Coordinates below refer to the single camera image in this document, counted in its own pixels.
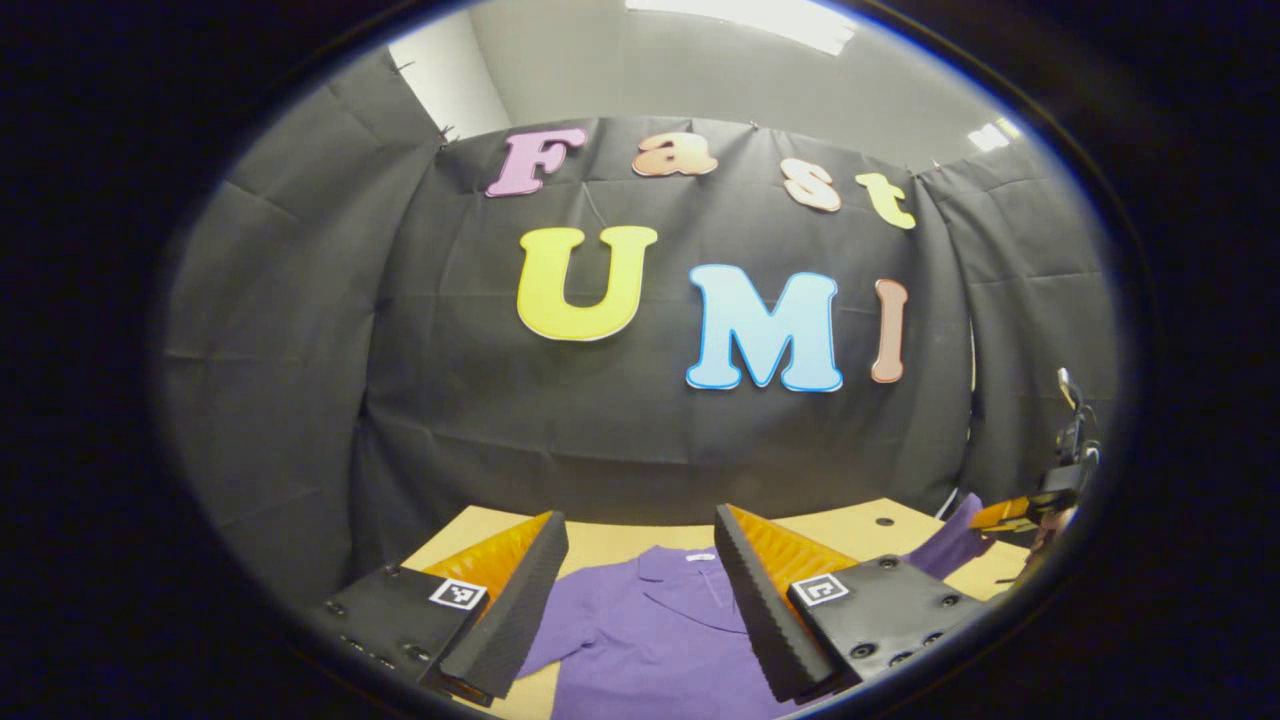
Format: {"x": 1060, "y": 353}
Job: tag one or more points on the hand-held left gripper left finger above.
{"x": 520, "y": 610}

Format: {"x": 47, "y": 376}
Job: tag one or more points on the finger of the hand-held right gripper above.
{"x": 1003, "y": 514}

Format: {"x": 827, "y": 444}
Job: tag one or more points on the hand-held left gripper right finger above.
{"x": 760, "y": 620}

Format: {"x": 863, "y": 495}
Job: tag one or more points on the purple knit shirt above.
{"x": 650, "y": 640}

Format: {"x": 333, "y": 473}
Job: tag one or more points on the black backdrop cloth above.
{"x": 600, "y": 430}

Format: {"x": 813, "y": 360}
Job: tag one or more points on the small ceiling light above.
{"x": 995, "y": 135}

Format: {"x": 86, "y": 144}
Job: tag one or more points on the large ceiling light panel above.
{"x": 760, "y": 15}

